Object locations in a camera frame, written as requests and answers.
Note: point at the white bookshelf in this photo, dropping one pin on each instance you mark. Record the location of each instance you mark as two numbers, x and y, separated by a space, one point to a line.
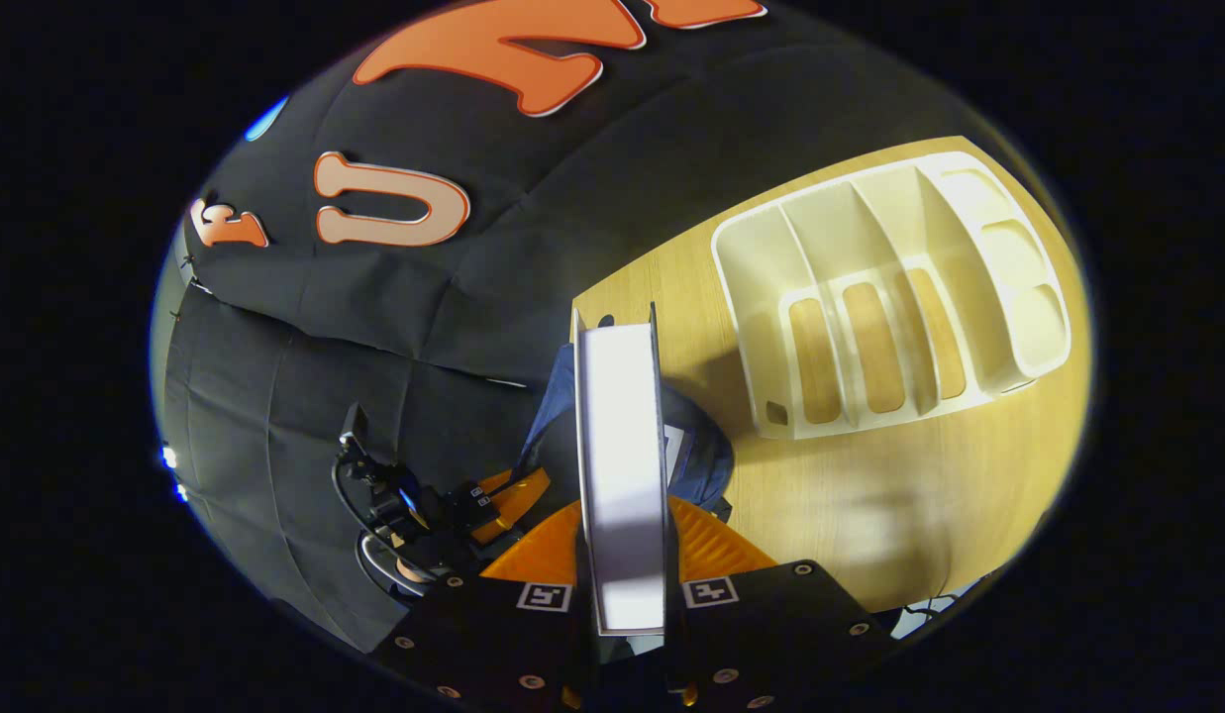
869 238

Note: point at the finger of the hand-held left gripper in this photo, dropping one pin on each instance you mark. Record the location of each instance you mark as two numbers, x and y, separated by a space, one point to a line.
513 495

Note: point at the blue schoolbag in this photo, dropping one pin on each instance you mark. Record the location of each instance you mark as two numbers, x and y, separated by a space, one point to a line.
706 465

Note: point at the white cover book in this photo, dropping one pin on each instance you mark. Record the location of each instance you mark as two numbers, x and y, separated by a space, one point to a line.
622 465

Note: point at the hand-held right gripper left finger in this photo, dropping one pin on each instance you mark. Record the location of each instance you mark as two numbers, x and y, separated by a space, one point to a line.
483 644

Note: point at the black backdrop cloth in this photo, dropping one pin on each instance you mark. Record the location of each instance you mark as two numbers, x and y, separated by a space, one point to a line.
374 337

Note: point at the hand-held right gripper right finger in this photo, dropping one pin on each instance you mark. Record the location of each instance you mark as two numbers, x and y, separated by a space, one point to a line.
770 634

